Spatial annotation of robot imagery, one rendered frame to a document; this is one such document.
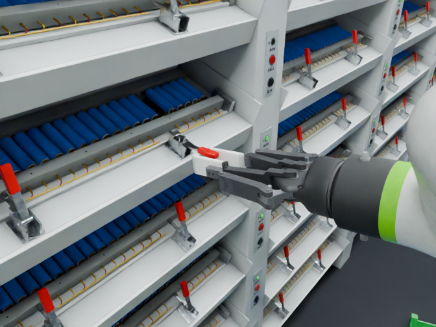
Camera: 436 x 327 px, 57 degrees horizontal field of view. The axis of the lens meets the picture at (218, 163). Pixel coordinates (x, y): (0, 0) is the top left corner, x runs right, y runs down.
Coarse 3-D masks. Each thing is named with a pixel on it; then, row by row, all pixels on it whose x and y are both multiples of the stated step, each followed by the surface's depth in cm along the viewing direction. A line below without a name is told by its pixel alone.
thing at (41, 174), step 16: (176, 112) 70; (192, 112) 72; (208, 112) 75; (144, 128) 65; (160, 128) 67; (96, 144) 59; (112, 144) 60; (128, 144) 63; (64, 160) 56; (80, 160) 57; (96, 160) 59; (16, 176) 51; (32, 176) 52; (48, 176) 54; (80, 176) 56; (0, 192) 49; (32, 192) 52
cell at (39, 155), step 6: (18, 138) 57; (24, 138) 57; (18, 144) 57; (24, 144) 56; (30, 144) 56; (24, 150) 56; (30, 150) 56; (36, 150) 56; (30, 156) 56; (36, 156) 55; (42, 156) 55; (48, 156) 56; (36, 162) 55
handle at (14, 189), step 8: (0, 168) 45; (8, 168) 46; (8, 176) 46; (8, 184) 46; (16, 184) 46; (8, 192) 46; (16, 192) 46; (16, 200) 47; (16, 208) 47; (24, 208) 47; (24, 216) 47
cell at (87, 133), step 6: (66, 120) 63; (72, 120) 62; (78, 120) 63; (72, 126) 62; (78, 126) 62; (84, 126) 62; (78, 132) 62; (84, 132) 61; (90, 132) 61; (84, 138) 61; (90, 138) 61; (96, 138) 61; (90, 144) 61
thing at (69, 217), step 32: (192, 64) 82; (224, 96) 78; (224, 128) 75; (160, 160) 64; (192, 160) 67; (96, 192) 56; (128, 192) 58; (0, 224) 49; (64, 224) 51; (96, 224) 56; (0, 256) 46; (32, 256) 49
